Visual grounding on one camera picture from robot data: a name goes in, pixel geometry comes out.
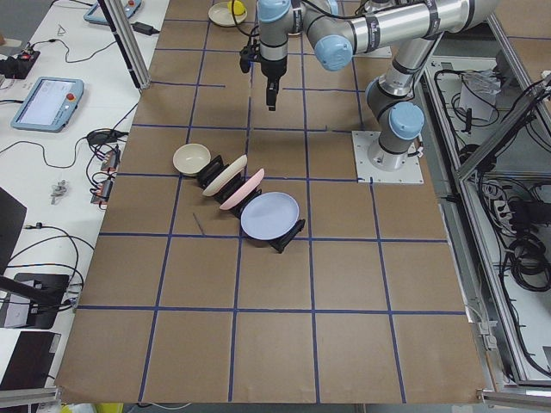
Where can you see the aluminium frame post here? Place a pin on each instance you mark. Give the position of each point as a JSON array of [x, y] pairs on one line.
[[123, 33]]

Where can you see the blue plate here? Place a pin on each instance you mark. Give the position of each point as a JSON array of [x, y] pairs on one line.
[[269, 215]]

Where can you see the yellow lemon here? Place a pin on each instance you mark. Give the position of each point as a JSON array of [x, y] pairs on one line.
[[236, 7]]

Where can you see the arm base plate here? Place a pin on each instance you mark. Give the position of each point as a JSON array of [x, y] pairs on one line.
[[374, 165]]

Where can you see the cream plate in rack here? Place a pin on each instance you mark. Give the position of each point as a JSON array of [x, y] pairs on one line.
[[225, 176]]

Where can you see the cream deep bowl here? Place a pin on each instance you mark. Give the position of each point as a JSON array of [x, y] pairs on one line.
[[189, 159]]

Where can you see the pink plate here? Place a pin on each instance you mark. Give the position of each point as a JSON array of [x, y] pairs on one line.
[[242, 192]]

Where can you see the black dish rack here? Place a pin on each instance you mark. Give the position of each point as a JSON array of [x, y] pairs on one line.
[[207, 174]]

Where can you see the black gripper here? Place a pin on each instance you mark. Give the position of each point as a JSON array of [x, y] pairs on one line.
[[274, 68]]

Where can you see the black power adapter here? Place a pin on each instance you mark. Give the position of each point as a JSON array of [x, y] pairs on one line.
[[143, 28]]

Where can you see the shallow cream bowl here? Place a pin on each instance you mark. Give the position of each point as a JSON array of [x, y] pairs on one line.
[[220, 15]]

